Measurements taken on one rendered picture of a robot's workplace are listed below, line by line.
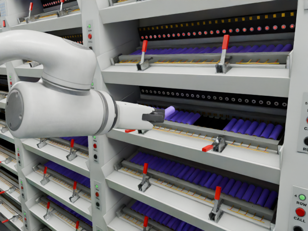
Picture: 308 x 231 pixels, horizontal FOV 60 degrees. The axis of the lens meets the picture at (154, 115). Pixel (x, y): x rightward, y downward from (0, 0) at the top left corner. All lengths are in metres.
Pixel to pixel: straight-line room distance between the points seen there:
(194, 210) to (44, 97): 0.57
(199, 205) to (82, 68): 0.57
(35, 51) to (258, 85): 0.46
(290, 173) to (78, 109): 0.46
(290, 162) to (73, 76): 0.47
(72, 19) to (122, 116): 0.67
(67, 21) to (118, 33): 0.22
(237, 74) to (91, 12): 0.56
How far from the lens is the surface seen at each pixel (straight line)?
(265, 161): 0.68
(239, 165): 0.69
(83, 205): 1.28
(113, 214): 1.14
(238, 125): 0.78
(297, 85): 0.61
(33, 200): 1.76
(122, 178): 1.01
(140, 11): 0.84
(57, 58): 0.41
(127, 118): 0.50
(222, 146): 0.72
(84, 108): 0.44
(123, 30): 1.04
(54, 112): 0.41
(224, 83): 0.67
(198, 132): 0.77
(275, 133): 0.74
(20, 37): 0.41
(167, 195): 0.89
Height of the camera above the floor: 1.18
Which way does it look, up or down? 12 degrees down
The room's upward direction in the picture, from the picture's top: straight up
